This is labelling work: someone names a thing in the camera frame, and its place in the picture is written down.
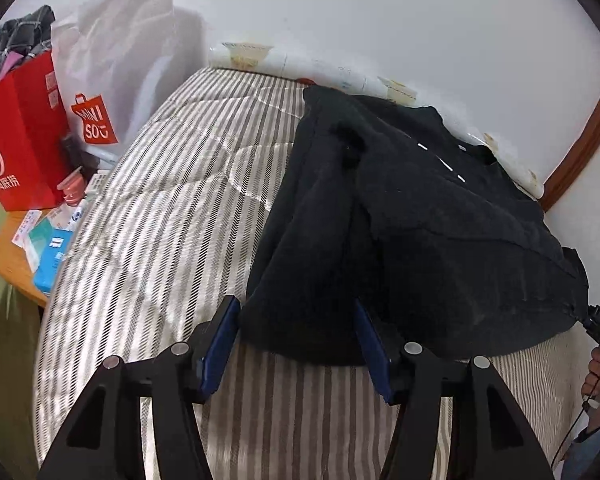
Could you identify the black sweatshirt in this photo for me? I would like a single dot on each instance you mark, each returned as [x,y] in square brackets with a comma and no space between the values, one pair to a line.
[420,250]

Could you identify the green blanket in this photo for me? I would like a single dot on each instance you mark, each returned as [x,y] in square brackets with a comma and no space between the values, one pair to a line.
[5,360]

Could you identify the grey striped mattress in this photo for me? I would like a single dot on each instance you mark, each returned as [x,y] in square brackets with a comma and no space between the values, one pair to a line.
[170,220]

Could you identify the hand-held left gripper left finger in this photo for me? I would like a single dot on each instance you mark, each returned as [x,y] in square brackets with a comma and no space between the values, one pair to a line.
[220,350]

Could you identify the brown wooden door frame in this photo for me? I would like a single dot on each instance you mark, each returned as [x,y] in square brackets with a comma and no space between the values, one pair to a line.
[585,145]

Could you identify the pink small jar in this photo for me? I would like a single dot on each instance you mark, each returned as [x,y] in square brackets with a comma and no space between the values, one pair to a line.
[71,189]

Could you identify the white plastic shopping bag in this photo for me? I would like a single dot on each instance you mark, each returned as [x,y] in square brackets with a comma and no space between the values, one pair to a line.
[125,60]

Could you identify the grey plaid cloth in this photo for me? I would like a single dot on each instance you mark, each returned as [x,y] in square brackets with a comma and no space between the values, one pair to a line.
[15,40]

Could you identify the red paper bag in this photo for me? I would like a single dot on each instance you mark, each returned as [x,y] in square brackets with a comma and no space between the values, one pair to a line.
[20,135]

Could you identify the wooden nightstand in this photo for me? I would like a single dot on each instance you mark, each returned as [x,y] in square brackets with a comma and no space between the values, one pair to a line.
[7,260]

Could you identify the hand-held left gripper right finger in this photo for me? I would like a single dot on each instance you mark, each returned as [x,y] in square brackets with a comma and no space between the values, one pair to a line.
[375,355]

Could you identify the light blue box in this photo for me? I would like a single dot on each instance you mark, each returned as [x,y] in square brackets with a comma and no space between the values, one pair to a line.
[52,260]

